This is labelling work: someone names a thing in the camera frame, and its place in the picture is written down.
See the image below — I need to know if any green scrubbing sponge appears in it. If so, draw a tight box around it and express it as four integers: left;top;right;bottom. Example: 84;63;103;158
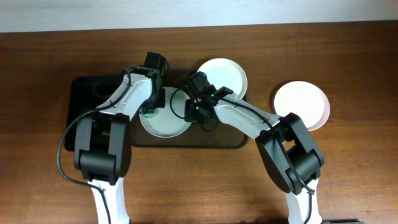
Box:
144;108;159;118

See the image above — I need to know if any pale blue plate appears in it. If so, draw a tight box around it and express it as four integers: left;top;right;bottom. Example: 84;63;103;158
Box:
139;86;191;138

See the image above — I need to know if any white plate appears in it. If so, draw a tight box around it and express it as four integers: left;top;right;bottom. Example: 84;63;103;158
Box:
198;58;248;98
273;81;330;131

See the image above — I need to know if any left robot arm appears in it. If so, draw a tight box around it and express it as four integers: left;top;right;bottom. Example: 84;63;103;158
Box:
71;52;168;223

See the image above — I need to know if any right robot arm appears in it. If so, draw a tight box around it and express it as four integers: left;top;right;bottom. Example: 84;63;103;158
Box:
184;72;325;223

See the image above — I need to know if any brown plastic serving tray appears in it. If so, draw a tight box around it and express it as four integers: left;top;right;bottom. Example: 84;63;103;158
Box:
131;70;248;149

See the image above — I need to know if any small black tray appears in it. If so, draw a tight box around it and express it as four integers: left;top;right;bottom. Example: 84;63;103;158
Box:
67;75;122;151

